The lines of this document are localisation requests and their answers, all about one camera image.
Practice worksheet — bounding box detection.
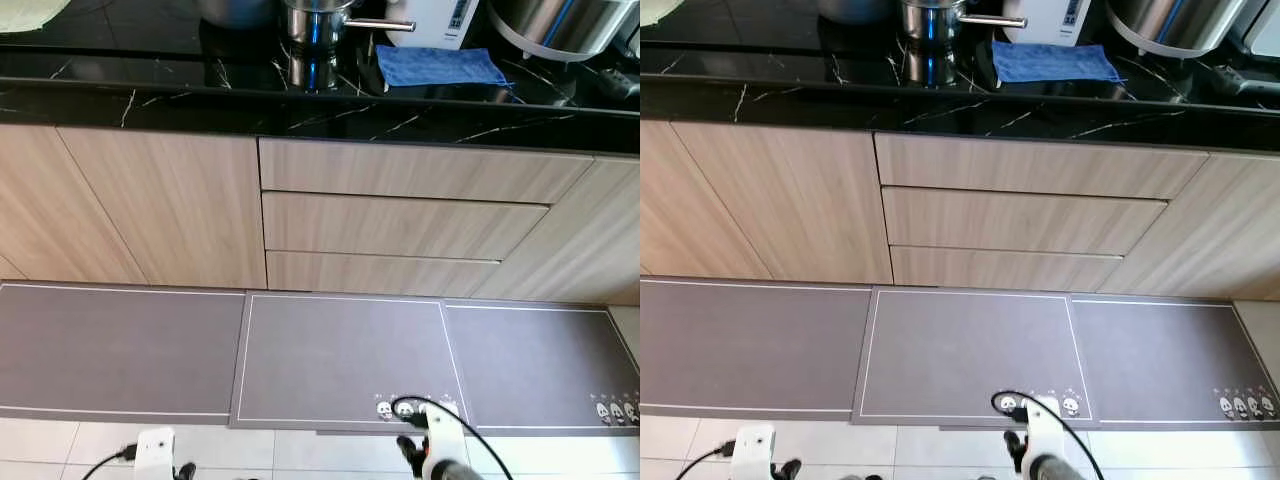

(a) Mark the grey panda print floor mat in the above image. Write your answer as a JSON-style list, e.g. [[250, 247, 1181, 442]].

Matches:
[[1068, 294, 1280, 431], [852, 286, 1099, 428], [443, 300, 641, 437], [229, 290, 473, 432]]

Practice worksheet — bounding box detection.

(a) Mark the plain grey floor mat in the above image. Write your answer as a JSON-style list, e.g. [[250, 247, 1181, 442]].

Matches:
[[0, 282, 247, 420], [640, 278, 873, 417]]

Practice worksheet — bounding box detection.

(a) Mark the wooden drawer front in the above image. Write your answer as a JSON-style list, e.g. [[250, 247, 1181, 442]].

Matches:
[[258, 138, 595, 205], [880, 186, 1169, 258], [265, 250, 503, 299], [261, 191, 551, 263], [888, 245, 1125, 294], [874, 133, 1211, 201]]

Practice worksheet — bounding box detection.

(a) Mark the wooden cabinet door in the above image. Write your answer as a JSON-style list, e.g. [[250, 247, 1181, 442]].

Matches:
[[57, 127, 268, 290], [670, 122, 894, 286], [640, 120, 773, 281], [0, 124, 148, 285]]

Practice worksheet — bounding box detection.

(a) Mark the wooden cabinet side panel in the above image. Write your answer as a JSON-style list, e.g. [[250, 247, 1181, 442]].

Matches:
[[1097, 150, 1280, 301], [470, 155, 641, 307]]

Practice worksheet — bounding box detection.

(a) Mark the blue cloth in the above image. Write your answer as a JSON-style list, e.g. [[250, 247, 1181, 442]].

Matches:
[[376, 45, 513, 90], [990, 41, 1126, 86]]

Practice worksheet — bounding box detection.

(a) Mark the black power plug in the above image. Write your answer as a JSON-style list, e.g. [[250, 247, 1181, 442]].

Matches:
[[1195, 60, 1280, 99], [598, 62, 641, 101]]

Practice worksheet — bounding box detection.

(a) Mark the white countertop appliance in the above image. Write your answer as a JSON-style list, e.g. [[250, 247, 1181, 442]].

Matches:
[[385, 0, 474, 50], [1002, 0, 1093, 47]]

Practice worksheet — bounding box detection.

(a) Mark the large steel cooker pot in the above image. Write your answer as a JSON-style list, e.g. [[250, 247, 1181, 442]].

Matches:
[[1105, 0, 1246, 59], [487, 0, 639, 63]]

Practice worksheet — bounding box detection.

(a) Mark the grey metal pot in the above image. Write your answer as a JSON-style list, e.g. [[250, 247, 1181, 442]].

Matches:
[[195, 0, 286, 29], [815, 0, 906, 26]]

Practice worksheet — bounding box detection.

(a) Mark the cream cloth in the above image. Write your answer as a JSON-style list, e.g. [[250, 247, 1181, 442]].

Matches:
[[640, 0, 689, 26], [0, 0, 71, 33]]

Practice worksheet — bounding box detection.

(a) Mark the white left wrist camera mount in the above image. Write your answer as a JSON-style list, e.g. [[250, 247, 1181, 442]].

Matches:
[[733, 424, 779, 480], [133, 427, 177, 480]]

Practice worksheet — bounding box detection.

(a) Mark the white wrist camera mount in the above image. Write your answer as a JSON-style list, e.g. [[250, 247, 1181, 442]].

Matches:
[[733, 424, 779, 480], [418, 400, 464, 473], [1020, 396, 1063, 471], [133, 427, 177, 480]]

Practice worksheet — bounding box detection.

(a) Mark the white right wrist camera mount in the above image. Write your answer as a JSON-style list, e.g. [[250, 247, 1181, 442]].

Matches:
[[418, 400, 464, 473], [1020, 396, 1063, 471]]

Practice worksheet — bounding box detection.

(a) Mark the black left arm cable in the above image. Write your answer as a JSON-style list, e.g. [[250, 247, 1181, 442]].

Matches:
[[676, 445, 739, 480], [82, 445, 138, 480]]

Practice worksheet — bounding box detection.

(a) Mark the steel saucepan with handle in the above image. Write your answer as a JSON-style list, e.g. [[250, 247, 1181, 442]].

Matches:
[[280, 0, 416, 48], [900, 0, 1028, 43]]

